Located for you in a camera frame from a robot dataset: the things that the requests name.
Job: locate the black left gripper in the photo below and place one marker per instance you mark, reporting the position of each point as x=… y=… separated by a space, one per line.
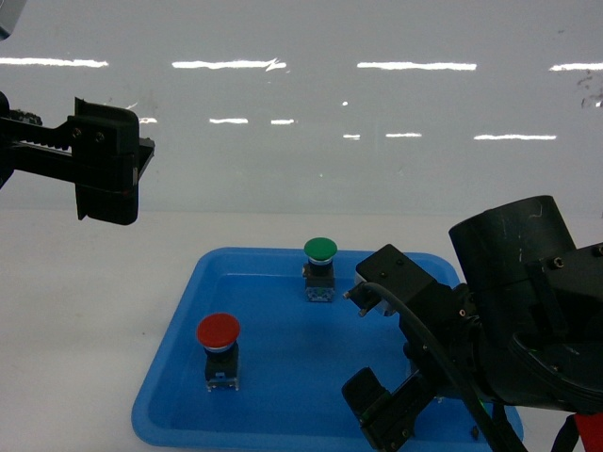
x=106 y=146

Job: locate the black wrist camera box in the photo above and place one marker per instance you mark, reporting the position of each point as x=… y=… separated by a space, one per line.
x=395 y=273

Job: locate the blue plastic tray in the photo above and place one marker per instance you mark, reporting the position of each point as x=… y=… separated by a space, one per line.
x=294 y=357

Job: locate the red block on arm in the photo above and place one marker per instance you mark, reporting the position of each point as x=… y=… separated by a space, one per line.
x=590 y=431

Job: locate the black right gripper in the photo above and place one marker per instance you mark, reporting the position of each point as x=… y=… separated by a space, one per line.
x=444 y=353

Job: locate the red mushroom push button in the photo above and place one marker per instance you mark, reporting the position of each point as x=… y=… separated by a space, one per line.
x=218 y=334

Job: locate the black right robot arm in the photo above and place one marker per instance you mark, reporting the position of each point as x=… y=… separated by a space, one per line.
x=524 y=328

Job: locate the green mushroom push button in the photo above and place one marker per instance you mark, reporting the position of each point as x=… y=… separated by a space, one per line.
x=318 y=271

